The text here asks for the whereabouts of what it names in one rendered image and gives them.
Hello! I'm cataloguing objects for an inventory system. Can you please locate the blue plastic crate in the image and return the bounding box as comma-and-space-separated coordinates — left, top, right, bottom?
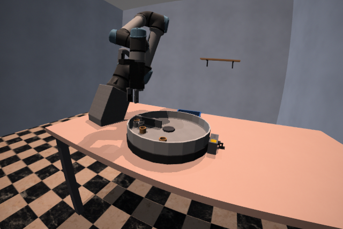
177, 109, 201, 117

